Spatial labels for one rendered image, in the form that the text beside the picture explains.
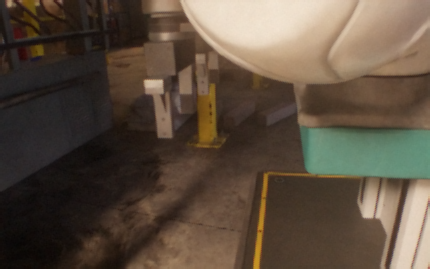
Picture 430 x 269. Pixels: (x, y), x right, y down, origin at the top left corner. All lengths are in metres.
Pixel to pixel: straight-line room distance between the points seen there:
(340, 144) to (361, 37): 0.23
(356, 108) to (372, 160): 0.06
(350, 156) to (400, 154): 0.06
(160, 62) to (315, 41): 0.38
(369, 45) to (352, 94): 0.22
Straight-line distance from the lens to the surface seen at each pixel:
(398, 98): 0.41
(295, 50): 0.17
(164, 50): 0.51
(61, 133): 2.31
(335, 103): 0.40
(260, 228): 0.88
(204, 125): 2.18
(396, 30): 0.19
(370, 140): 0.40
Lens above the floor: 0.85
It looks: 21 degrees down
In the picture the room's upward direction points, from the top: 2 degrees counter-clockwise
